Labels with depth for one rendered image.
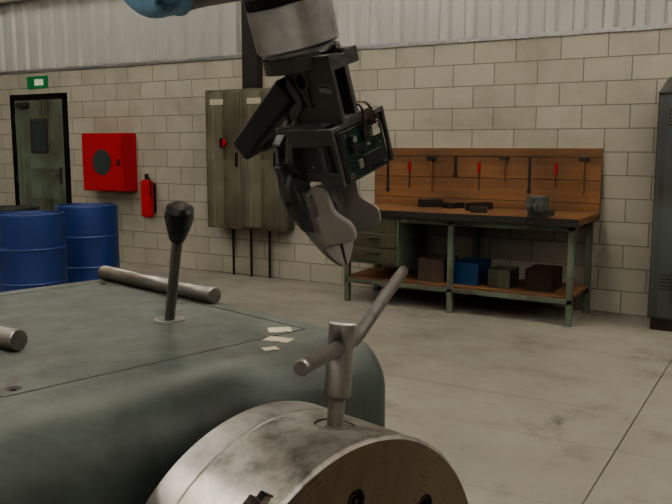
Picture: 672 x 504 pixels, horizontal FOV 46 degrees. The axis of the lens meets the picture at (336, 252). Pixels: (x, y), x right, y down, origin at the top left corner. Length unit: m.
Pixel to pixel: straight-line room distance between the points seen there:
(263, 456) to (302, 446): 0.03
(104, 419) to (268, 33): 0.35
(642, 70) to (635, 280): 1.77
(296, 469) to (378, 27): 7.56
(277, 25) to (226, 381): 0.32
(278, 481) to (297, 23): 0.37
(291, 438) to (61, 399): 0.20
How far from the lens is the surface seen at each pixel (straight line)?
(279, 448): 0.63
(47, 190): 11.10
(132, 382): 0.73
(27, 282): 7.01
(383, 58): 7.95
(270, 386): 0.77
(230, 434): 0.66
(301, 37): 0.68
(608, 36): 7.24
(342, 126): 0.68
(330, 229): 0.74
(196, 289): 1.07
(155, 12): 0.60
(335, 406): 0.65
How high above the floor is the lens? 1.46
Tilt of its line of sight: 8 degrees down
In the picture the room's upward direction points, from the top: straight up
